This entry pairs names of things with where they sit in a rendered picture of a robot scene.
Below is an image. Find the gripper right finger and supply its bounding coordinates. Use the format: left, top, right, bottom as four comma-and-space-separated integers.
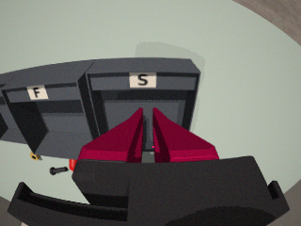
152, 107, 219, 163

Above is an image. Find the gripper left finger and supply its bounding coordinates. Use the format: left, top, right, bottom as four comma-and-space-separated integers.
77, 107, 143, 163

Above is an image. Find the yellow hex nut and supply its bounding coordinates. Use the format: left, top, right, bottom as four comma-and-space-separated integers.
30, 152, 40, 161

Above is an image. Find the grey three-compartment bin rack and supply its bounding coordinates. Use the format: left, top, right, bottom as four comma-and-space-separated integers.
0, 57, 201, 160

